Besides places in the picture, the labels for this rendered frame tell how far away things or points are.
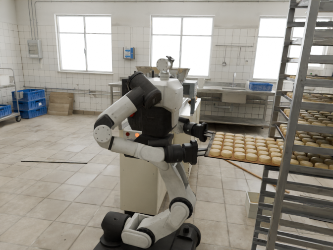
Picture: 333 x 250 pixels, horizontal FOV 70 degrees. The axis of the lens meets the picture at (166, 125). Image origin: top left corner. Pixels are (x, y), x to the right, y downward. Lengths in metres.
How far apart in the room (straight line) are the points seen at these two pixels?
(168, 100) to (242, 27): 4.51
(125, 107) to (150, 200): 1.22
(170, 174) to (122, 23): 4.86
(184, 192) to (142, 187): 0.72
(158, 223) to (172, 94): 0.82
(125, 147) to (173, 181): 0.46
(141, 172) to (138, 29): 4.22
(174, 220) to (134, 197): 0.75
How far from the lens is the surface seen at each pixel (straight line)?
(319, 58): 1.09
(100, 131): 1.03
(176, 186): 1.42
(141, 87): 1.09
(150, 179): 2.03
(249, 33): 5.60
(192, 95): 2.45
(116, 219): 1.74
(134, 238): 1.67
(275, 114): 1.51
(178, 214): 1.46
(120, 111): 1.06
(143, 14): 5.77
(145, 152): 1.06
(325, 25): 1.53
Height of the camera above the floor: 1.38
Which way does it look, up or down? 15 degrees down
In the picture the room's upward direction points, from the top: 2 degrees clockwise
